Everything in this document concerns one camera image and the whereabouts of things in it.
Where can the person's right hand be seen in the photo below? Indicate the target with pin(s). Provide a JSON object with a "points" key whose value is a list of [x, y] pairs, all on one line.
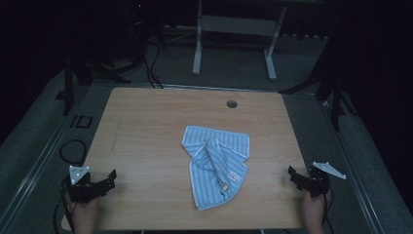
{"points": [[313, 213]]}

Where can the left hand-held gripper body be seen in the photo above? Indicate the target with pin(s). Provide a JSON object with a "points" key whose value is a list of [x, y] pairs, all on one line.
{"points": [[81, 190]]}

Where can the blue striped towel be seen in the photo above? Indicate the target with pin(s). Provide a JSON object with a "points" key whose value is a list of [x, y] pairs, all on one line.
{"points": [[216, 169]]}

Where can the white desk frame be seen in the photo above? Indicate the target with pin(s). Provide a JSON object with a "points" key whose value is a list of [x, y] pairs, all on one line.
{"points": [[238, 25]]}

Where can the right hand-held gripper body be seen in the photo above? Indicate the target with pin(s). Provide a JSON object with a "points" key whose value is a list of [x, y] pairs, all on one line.
{"points": [[318, 183]]}

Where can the person's left hand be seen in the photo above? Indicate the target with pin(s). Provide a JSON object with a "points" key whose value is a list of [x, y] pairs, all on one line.
{"points": [[83, 216]]}

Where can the black metal stand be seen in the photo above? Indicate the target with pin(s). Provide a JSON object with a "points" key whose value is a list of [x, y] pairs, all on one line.
{"points": [[336, 100], [68, 87]]}

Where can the metal floor rail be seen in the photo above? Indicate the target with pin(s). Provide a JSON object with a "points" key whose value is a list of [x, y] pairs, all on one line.
{"points": [[354, 175], [35, 169]]}

